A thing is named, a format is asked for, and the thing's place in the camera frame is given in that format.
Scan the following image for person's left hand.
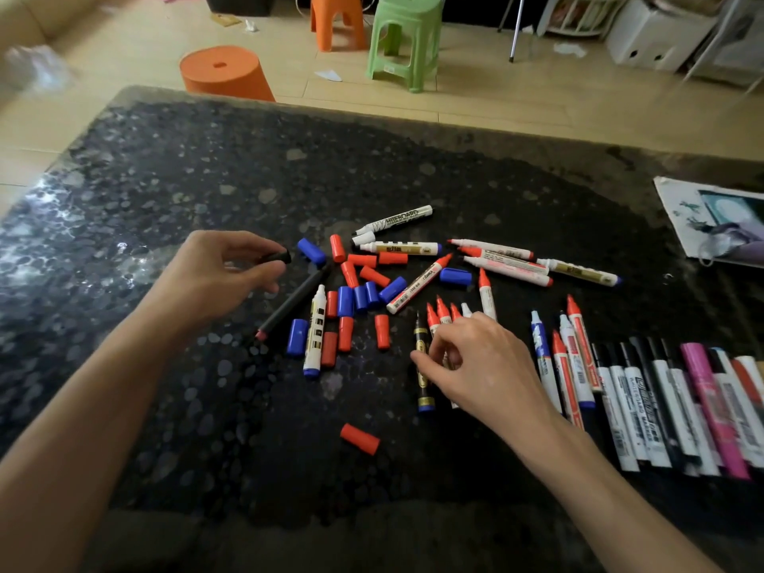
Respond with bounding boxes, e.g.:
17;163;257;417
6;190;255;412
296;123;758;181
138;230;293;336

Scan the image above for person's right hand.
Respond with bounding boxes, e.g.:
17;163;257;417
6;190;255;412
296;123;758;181
411;312;559;439

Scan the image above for person's left forearm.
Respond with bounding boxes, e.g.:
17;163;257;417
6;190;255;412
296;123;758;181
0;313;180;573

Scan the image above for person's right forearm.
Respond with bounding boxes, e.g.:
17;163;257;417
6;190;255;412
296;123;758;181
519;411;726;573

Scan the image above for black and gold marker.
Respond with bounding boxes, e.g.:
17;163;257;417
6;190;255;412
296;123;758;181
413;312;436;413

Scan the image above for black marker with red end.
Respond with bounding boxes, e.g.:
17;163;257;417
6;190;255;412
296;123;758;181
255;265;331;343

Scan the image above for scattered blue marker caps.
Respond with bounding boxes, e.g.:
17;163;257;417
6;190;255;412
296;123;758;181
285;237;474;359

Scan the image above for red plastic marker cap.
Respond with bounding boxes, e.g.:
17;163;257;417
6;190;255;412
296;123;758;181
339;423;381;456

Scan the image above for cluster of red caps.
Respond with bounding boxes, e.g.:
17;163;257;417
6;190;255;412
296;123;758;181
320;234;409;369

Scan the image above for blue-tip white marker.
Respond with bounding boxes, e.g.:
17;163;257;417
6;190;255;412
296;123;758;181
530;310;563;414

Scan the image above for scattered red-tip white markers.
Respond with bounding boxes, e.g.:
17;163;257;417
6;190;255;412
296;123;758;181
385;237;604;430

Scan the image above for gold label white marker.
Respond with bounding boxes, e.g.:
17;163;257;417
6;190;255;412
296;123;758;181
536;258;623;288
359;241;444;257

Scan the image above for white marker with black print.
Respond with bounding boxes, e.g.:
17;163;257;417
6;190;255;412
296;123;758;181
353;204;434;237

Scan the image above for round orange stool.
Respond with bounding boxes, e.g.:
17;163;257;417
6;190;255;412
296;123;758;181
179;45;277;103

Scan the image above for row of black-capped white markers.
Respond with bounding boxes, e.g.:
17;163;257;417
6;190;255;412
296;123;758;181
591;335;764;478

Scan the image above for orange plastic stool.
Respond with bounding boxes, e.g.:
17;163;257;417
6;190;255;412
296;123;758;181
310;0;368;53

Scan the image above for black box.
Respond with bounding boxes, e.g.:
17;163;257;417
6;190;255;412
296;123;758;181
205;0;277;17

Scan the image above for pink marker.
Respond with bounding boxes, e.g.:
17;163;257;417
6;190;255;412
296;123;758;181
680;343;751;481

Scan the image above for green plastic stool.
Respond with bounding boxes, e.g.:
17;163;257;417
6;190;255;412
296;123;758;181
366;0;444;94

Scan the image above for clear plastic bag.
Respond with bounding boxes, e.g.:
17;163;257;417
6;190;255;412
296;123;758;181
0;44;75;102

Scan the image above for red-capped marker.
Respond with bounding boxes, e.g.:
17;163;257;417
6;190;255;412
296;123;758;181
731;358;764;412

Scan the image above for printed photo sheet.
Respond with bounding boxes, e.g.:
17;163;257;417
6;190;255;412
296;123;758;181
653;175;764;269

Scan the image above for metal pole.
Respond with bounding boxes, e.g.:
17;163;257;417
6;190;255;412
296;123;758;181
509;0;529;63

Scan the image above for white rack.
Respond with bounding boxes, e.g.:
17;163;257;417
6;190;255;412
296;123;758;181
535;0;628;38

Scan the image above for white cardboard box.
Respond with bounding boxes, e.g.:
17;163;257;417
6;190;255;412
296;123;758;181
604;0;720;74

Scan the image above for white metal frame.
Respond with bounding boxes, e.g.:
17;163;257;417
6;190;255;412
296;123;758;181
680;0;764;93

